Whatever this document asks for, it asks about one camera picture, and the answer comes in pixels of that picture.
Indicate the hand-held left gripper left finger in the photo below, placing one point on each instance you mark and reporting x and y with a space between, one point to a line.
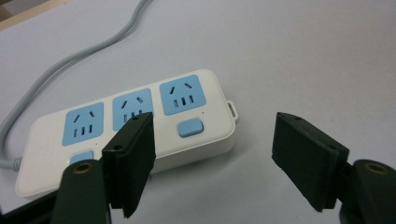
130 161

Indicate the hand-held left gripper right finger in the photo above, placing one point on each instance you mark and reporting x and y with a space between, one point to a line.
308 161

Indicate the white and blue power strip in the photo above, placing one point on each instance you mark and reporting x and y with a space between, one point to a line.
199 137

